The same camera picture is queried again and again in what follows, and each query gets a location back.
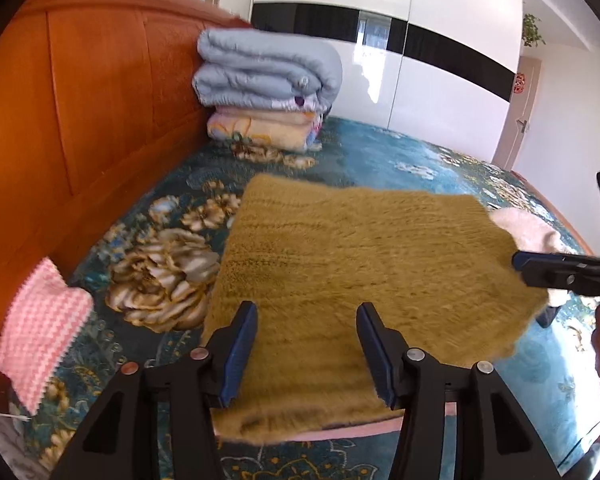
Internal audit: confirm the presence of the mustard yellow knit sweater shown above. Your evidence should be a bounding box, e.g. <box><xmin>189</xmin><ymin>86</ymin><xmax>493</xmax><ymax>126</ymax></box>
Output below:
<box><xmin>204</xmin><ymin>174</ymin><xmax>547</xmax><ymax>444</ymax></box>

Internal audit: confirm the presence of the white black glossy wardrobe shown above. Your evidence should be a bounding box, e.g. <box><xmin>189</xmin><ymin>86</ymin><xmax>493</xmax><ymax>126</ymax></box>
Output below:
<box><xmin>251</xmin><ymin>0</ymin><xmax>522</xmax><ymax>161</ymax></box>

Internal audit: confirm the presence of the pink white knitted item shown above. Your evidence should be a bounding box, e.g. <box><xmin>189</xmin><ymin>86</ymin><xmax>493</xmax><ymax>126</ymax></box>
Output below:
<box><xmin>0</xmin><ymin>258</ymin><xmax>94</xmax><ymax>415</ymax></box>

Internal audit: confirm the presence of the teal floral bed blanket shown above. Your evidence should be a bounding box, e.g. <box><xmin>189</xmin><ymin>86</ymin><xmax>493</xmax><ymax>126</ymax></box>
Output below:
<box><xmin>9</xmin><ymin>118</ymin><xmax>600</xmax><ymax>478</ymax></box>

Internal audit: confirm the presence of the folded pink fleece garment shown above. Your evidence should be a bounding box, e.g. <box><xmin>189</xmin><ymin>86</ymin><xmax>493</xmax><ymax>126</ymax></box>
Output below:
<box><xmin>284</xmin><ymin>411</ymin><xmax>404</xmax><ymax>442</ymax></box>

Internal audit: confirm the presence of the orange wooden headboard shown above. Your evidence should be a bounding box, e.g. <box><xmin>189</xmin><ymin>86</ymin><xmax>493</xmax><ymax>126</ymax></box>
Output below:
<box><xmin>0</xmin><ymin>0</ymin><xmax>254</xmax><ymax>396</ymax></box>

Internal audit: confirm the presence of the pale pink fluffy garment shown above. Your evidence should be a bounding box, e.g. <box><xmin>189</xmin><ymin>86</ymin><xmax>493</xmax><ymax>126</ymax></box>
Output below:
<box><xmin>489</xmin><ymin>207</ymin><xmax>573</xmax><ymax>282</ymax></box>

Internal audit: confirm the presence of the folded yellow patterned blanket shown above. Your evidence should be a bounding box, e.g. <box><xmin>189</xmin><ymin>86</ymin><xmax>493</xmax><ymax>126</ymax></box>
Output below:
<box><xmin>207</xmin><ymin>106</ymin><xmax>323</xmax><ymax>153</ymax></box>

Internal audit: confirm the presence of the pinkish room door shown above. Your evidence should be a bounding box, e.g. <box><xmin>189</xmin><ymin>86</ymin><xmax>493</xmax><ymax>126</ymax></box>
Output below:
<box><xmin>492</xmin><ymin>56</ymin><xmax>542</xmax><ymax>170</ymax></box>

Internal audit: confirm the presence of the green potted plant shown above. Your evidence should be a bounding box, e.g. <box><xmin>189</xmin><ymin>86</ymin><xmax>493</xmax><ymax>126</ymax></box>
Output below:
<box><xmin>521</xmin><ymin>13</ymin><xmax>546</xmax><ymax>48</ymax></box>

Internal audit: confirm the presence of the folded light blue quilt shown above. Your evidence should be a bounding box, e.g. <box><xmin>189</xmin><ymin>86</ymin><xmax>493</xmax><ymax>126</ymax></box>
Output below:
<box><xmin>192</xmin><ymin>28</ymin><xmax>342</xmax><ymax>113</ymax></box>

